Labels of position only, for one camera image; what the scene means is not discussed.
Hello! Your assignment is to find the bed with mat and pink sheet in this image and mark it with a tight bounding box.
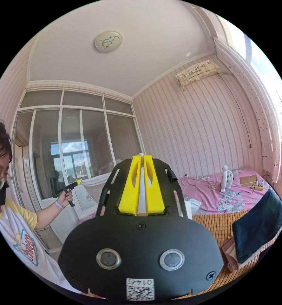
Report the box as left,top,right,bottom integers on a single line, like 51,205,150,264
176,166,282,301

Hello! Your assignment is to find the white short sleeve shirt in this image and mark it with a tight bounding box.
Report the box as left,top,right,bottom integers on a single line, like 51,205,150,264
75,152,202,221

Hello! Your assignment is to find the white table fan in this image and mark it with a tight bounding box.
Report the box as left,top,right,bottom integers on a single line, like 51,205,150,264
220,165,234,193

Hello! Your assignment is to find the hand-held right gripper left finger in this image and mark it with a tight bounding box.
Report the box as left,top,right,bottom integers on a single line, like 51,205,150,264
118,155,141,214

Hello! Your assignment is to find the brown carton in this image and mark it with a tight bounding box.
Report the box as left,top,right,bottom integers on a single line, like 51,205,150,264
239,174,258,187

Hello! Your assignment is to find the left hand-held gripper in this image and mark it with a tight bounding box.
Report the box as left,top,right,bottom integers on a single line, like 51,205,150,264
59,180,82,207

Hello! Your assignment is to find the window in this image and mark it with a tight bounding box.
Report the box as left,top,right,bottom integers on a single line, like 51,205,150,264
216,13,282,141

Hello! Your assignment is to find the person's left forearm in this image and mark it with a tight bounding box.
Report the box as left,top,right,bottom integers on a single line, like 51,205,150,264
34,200,65,231

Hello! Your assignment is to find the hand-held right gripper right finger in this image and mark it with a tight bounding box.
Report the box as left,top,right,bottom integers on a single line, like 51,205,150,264
143,155,166,214

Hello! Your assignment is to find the glass partition with white frame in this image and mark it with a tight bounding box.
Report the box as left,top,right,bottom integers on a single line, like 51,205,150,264
12,87,145,211

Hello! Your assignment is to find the person's left hand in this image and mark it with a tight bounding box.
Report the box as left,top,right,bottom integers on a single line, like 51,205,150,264
56,190,74,208

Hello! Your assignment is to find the person's body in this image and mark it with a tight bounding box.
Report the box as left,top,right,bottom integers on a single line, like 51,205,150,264
0,117,87,295

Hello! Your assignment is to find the round ceiling lamp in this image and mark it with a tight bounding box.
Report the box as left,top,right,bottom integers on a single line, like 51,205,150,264
94,30,123,52

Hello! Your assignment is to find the pile of clothes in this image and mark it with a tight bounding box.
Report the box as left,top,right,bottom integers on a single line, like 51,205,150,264
221,188,282,273

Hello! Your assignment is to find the cloth-covered air conditioner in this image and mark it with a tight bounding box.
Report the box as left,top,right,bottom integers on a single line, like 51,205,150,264
175,59,221,92

